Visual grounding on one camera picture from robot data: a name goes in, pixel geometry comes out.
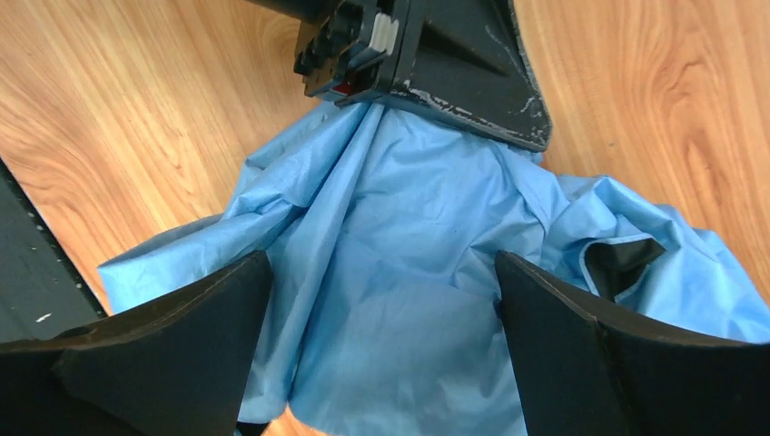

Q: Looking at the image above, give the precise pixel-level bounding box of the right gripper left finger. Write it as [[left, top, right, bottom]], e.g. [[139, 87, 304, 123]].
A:
[[1, 252, 272, 435]]

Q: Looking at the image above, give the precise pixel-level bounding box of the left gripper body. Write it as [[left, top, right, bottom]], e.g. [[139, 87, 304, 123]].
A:
[[293, 1, 410, 107]]

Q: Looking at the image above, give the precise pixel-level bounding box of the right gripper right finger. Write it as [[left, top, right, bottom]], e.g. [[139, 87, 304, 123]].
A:
[[495, 252, 769, 435]]

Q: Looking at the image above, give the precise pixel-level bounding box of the light blue folding umbrella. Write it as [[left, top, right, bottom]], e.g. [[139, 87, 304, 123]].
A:
[[99, 104, 769, 435]]

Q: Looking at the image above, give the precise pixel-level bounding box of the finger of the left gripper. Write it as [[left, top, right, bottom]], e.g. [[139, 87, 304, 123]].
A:
[[376, 0, 552, 152]]

